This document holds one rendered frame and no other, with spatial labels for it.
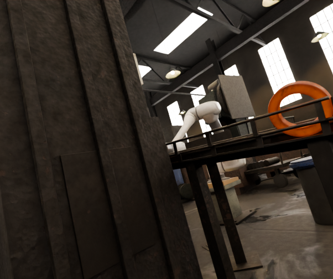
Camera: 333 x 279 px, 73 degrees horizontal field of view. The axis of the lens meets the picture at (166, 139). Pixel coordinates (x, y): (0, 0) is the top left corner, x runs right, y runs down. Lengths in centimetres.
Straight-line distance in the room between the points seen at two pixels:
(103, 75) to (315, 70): 1259
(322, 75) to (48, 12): 1265
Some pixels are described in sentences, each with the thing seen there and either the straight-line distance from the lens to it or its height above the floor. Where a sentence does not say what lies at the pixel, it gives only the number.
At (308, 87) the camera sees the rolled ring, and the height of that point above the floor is 70.
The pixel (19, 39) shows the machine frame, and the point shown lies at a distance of 103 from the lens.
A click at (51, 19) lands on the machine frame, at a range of 117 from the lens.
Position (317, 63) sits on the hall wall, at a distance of 1335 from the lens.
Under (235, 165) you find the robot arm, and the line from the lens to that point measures 230.
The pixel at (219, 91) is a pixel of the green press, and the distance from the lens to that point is 658.
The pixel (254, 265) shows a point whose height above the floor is 1.
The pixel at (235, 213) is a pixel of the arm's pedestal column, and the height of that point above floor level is 6.
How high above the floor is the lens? 55
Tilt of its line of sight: 9 degrees up
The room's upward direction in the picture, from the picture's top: 15 degrees counter-clockwise
